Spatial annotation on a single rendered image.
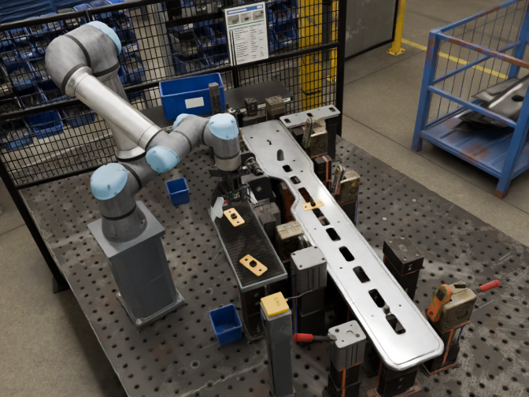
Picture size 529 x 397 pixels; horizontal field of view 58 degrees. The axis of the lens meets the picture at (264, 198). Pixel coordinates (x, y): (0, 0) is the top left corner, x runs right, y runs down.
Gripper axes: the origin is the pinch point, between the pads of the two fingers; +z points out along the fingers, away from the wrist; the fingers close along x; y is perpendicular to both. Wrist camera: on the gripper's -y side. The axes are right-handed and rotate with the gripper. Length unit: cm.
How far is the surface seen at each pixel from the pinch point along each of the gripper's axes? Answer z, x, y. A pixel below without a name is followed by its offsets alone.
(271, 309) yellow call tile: 2.7, -7.7, 38.1
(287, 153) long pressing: 19, 45, -42
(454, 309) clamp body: 15, 40, 58
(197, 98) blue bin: 7, 25, -91
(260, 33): -11, 68, -103
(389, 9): 70, 297, -262
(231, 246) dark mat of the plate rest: 2.7, -6.4, 11.2
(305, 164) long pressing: 19, 47, -30
